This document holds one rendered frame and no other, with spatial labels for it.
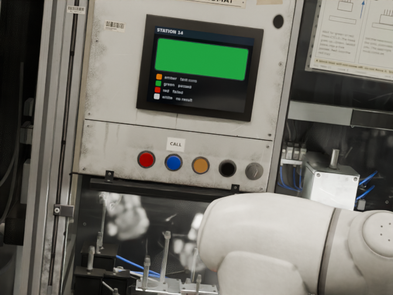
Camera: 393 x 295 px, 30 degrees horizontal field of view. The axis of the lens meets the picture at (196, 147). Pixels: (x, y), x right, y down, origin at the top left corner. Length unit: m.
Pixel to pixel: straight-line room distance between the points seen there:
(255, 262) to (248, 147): 0.60
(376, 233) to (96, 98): 0.77
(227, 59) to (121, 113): 0.25
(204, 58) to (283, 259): 0.63
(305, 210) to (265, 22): 0.62
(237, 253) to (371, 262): 0.19
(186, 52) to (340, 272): 0.68
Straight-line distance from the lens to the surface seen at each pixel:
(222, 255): 1.07
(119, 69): 1.58
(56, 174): 1.64
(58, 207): 1.65
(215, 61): 1.56
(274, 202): 1.08
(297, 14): 1.61
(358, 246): 1.02
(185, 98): 1.56
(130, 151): 1.61
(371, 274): 1.03
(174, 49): 1.55
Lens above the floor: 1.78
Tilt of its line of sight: 12 degrees down
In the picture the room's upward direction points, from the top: 8 degrees clockwise
